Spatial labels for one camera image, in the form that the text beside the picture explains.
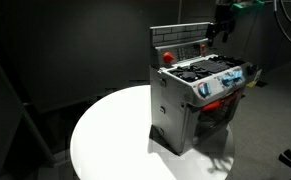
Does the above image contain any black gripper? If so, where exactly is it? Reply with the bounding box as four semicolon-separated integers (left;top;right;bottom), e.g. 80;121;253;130
206;3;237;47

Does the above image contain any large round orange button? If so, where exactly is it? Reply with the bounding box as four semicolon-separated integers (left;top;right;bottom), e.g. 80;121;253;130
162;51;176;65

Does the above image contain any large blue stove knob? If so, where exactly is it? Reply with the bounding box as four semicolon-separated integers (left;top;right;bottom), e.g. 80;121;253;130
197;81;212;99

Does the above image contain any grey toy kitchen stove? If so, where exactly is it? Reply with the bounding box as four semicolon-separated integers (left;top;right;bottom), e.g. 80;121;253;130
148;22;263;157

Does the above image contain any black burner grate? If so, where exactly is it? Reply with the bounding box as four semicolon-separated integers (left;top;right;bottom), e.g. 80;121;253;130
169;64;210;83
208;54;247;68

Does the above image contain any black ribbed grill plate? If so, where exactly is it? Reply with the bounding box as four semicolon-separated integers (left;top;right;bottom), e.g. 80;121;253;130
192;58;232;75

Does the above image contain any yellow paper tag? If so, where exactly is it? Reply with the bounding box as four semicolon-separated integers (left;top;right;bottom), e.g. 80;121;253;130
246;68;263;89

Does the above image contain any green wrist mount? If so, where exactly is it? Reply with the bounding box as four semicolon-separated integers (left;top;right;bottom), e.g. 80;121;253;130
230;0;266;15

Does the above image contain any grey hanging cable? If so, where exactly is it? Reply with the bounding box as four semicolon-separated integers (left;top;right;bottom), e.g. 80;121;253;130
273;0;291;46

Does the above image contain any orange oven door handle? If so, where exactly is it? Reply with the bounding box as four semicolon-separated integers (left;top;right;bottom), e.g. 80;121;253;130
200;100;224;112

